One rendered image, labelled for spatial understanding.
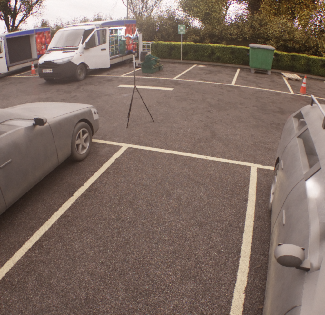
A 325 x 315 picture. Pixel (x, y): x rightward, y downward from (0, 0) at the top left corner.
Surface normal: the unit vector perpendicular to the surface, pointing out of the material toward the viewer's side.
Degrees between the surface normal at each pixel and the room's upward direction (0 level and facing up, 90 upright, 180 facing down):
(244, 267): 0
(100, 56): 94
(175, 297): 0
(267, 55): 94
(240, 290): 0
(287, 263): 90
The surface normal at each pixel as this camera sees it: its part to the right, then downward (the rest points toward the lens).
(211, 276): 0.00, -0.88
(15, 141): 0.85, -0.25
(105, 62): 0.07, 0.53
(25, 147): 0.93, -0.03
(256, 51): -0.28, 0.53
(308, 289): -0.69, -0.68
